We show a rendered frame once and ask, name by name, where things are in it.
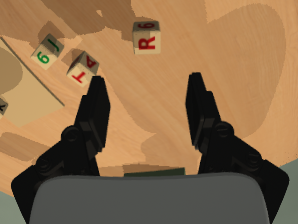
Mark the tan flat mat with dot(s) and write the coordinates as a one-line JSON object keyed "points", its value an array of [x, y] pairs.
{"points": [[28, 98]]}

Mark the beige toy block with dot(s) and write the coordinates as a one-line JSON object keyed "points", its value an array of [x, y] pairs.
{"points": [[146, 37], [3, 107], [82, 69], [47, 52]]}

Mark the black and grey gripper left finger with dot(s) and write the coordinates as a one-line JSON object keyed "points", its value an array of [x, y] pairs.
{"points": [[79, 143]]}

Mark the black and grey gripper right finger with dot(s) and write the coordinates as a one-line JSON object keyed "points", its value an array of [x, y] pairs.
{"points": [[219, 146]]}

